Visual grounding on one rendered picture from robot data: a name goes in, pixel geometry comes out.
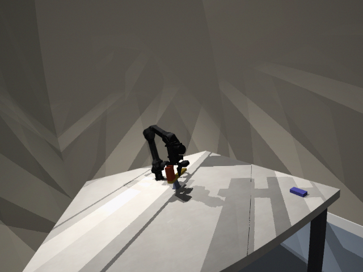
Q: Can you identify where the blue rectangular bar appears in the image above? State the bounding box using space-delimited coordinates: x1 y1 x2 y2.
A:
290 187 307 197

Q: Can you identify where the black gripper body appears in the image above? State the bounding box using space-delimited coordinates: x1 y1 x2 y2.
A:
160 154 190 168

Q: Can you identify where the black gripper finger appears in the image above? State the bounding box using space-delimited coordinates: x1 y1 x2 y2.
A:
176 167 182 177

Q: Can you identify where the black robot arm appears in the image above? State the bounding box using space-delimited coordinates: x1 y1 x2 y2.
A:
143 125 186 181

